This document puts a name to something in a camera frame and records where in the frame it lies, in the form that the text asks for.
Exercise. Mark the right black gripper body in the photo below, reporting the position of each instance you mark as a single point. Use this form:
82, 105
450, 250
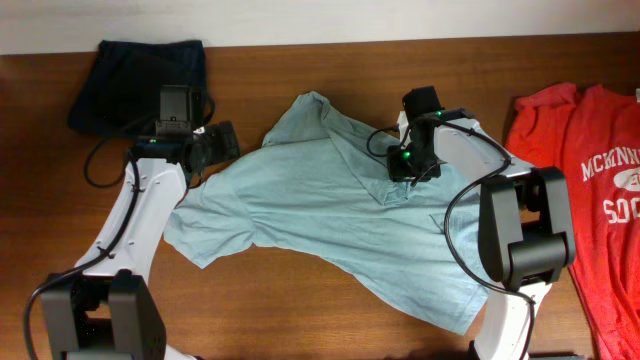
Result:
407, 163

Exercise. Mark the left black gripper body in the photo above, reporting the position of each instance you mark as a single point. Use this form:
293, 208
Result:
218, 146

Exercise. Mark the light grey-green t-shirt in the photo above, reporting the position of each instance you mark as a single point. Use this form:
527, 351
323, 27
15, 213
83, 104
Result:
318, 185

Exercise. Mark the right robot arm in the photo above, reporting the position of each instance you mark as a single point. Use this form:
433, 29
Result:
526, 236

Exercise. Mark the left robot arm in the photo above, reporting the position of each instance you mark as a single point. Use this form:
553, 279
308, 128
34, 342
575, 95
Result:
102, 307

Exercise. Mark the folded navy blue garment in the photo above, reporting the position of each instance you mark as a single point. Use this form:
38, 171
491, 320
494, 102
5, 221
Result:
125, 81

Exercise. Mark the red printed t-shirt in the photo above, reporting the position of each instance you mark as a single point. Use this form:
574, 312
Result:
592, 136

